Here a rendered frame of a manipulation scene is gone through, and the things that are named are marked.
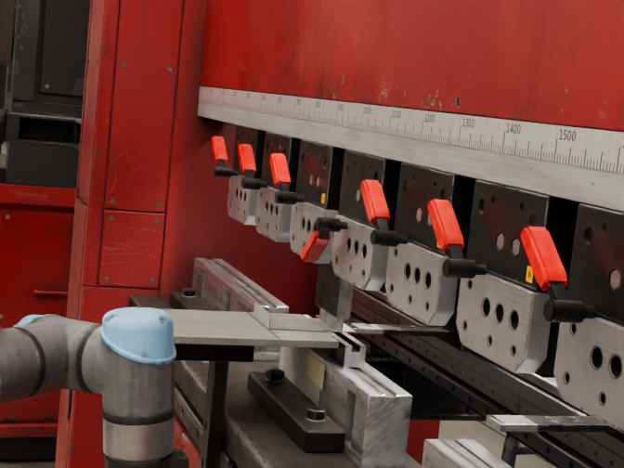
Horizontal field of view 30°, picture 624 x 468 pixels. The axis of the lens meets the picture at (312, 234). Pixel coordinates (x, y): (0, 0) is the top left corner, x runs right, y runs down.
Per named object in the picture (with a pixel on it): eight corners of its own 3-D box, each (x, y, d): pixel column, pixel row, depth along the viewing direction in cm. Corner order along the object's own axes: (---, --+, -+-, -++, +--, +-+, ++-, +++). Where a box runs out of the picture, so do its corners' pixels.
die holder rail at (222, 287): (190, 302, 244) (194, 257, 243) (218, 303, 246) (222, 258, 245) (250, 360, 197) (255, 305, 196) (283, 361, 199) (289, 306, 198)
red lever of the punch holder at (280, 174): (268, 149, 173) (278, 197, 167) (294, 151, 175) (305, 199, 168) (266, 158, 175) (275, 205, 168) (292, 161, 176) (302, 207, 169)
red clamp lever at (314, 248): (296, 253, 157) (318, 214, 149) (325, 253, 158) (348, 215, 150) (298, 264, 156) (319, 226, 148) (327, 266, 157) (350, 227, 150)
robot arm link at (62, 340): (-21, 318, 123) (58, 331, 118) (50, 306, 133) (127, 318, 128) (-23, 392, 124) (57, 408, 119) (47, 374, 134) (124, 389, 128)
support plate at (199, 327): (126, 314, 168) (126, 306, 168) (300, 320, 176) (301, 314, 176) (147, 343, 151) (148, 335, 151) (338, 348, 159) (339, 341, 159)
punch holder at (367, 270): (329, 271, 156) (342, 149, 154) (388, 275, 159) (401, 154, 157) (368, 292, 142) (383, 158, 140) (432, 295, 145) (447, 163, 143)
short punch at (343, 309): (313, 318, 172) (319, 254, 171) (326, 318, 173) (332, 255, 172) (334, 333, 163) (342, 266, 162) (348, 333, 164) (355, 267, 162)
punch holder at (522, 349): (452, 340, 118) (472, 178, 116) (527, 342, 121) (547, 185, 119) (522, 378, 104) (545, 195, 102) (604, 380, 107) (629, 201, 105)
